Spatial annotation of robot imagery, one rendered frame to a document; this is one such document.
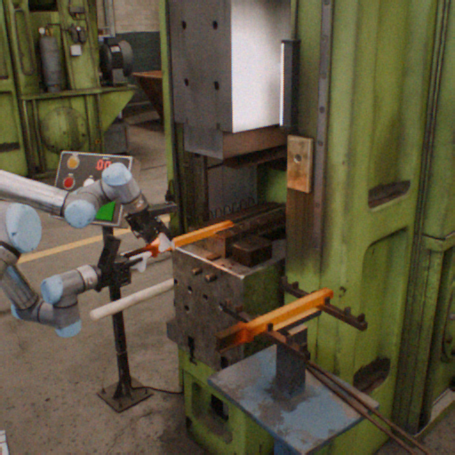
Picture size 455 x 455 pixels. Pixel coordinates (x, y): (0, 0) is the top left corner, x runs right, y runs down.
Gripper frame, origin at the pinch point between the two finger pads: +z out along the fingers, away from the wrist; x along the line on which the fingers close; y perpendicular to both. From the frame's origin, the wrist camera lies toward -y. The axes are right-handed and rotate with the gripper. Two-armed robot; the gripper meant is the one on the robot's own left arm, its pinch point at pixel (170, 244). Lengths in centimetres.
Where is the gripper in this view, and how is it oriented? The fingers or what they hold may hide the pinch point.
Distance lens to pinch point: 183.5
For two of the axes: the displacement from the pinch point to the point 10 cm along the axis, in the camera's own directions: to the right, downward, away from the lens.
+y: -6.3, 6.9, -3.6
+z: 3.8, 6.8, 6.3
